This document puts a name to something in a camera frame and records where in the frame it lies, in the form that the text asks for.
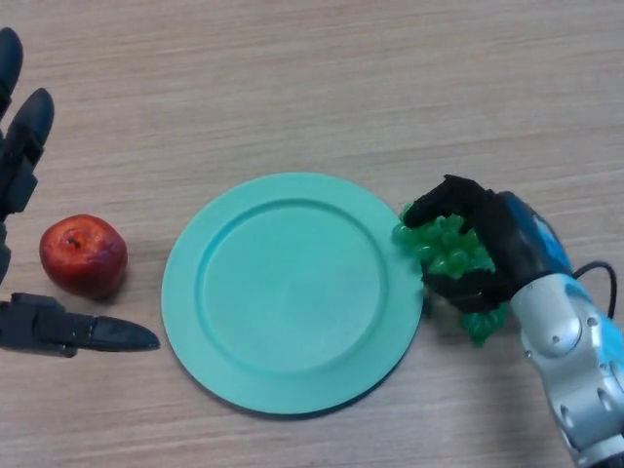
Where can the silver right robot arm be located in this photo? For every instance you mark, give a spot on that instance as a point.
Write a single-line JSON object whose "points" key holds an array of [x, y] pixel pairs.
{"points": [[570, 351]]}

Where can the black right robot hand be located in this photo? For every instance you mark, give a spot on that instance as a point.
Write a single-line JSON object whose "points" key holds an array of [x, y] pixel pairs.
{"points": [[517, 239]]}

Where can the green grapes bunch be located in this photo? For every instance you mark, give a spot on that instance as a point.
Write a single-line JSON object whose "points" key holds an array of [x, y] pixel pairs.
{"points": [[451, 251]]}

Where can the red apple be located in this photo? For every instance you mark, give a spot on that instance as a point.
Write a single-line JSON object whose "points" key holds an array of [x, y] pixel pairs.
{"points": [[83, 256]]}

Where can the round green plate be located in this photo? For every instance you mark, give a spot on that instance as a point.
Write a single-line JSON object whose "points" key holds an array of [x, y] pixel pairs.
{"points": [[292, 297]]}

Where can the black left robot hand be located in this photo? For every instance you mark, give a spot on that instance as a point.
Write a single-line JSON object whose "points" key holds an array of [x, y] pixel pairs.
{"points": [[44, 326]]}

